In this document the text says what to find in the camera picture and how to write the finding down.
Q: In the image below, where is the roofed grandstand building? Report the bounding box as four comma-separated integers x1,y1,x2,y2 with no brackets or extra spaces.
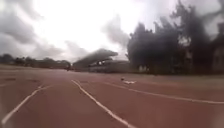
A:
71,48,132,74

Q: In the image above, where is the small white object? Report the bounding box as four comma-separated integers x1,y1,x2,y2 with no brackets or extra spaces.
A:
120,77,137,85

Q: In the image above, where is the group of dark trees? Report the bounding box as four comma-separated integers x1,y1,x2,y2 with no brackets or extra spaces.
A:
125,0,224,76

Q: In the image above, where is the distant row of trees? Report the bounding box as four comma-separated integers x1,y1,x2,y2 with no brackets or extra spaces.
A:
0,53,72,70

